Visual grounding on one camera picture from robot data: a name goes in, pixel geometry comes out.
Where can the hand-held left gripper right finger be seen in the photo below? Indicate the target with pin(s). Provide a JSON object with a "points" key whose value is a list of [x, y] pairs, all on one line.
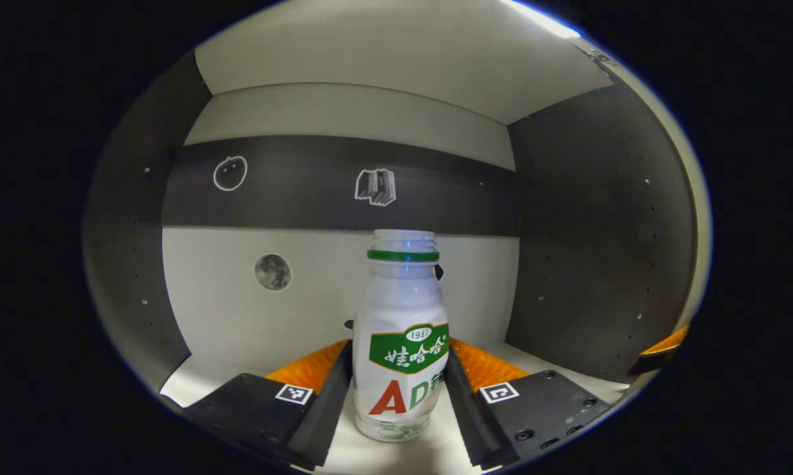
{"points": [[466, 415]]}

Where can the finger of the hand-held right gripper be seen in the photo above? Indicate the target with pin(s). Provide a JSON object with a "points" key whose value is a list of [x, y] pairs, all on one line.
{"points": [[660, 353]]}

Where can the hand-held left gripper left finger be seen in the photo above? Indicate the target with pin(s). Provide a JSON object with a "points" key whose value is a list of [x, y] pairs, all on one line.
{"points": [[320, 409]]}

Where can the white plastic bottle green label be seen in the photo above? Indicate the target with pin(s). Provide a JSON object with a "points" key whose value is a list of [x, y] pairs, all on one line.
{"points": [[400, 310]]}

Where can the white cabinet shelf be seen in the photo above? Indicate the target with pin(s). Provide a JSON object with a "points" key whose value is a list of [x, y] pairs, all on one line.
{"points": [[198, 382], [403, 53]]}

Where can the grey and white cabinet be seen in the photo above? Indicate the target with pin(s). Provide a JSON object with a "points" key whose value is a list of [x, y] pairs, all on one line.
{"points": [[304, 178]]}

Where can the long ceiling light panel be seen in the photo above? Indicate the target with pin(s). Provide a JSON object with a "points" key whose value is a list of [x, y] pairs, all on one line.
{"points": [[545, 18]]}

